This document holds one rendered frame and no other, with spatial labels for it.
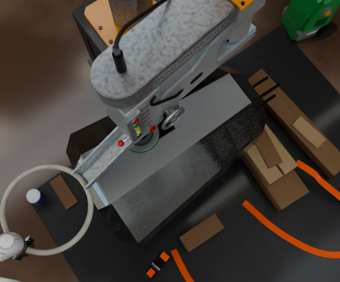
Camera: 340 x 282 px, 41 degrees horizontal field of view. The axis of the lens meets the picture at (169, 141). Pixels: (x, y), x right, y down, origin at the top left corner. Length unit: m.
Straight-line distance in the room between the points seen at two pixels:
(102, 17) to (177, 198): 1.24
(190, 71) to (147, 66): 0.38
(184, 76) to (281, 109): 1.48
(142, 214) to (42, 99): 1.49
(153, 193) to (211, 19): 1.13
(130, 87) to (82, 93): 1.91
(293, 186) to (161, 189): 1.09
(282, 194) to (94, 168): 1.41
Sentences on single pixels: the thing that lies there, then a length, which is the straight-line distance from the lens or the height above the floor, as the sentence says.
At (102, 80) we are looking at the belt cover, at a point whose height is 1.69.
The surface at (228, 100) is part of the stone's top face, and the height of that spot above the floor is 0.82.
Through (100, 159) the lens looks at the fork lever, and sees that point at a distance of 2.48.
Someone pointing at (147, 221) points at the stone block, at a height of 0.65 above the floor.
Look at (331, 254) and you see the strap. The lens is 3.45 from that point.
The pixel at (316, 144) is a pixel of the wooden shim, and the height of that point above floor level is 0.14.
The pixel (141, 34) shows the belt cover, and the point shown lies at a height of 1.69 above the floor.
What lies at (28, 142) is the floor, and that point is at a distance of 3.63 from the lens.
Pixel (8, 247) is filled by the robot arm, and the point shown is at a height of 1.26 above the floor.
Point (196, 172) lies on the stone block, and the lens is 2.66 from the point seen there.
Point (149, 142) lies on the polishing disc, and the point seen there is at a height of 0.85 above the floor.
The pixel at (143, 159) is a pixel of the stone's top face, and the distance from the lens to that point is 2.56.
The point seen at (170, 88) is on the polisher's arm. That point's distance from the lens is 2.08.
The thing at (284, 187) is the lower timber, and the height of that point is 0.15.
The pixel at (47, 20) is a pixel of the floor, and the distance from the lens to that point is 4.02.
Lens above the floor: 3.30
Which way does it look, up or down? 74 degrees down
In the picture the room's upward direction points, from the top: 5 degrees counter-clockwise
